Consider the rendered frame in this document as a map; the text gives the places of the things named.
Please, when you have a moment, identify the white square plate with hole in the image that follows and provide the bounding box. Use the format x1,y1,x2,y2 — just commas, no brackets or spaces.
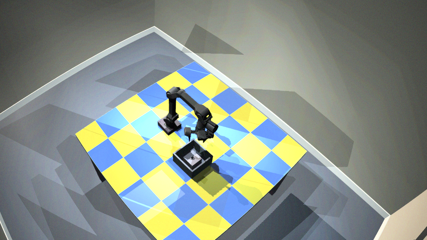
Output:
183,150,202,169

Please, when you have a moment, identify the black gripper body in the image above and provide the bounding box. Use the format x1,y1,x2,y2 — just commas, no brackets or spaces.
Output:
184,124,214,138

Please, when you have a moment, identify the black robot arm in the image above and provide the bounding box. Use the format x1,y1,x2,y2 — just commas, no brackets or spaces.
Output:
163,86,219,141

